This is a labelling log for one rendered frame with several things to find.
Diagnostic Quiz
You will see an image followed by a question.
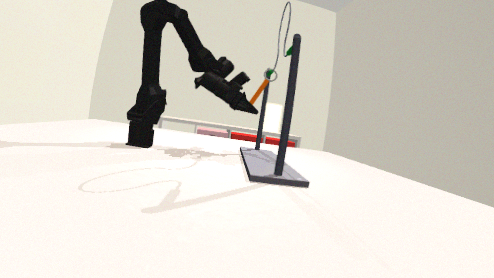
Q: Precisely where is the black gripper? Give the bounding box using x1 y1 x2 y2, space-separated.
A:
212 78 259 115

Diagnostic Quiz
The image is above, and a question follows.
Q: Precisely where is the orange bar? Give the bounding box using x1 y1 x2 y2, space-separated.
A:
250 68 278 105

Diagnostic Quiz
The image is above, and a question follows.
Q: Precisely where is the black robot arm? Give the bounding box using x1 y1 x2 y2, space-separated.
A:
125 0 235 148

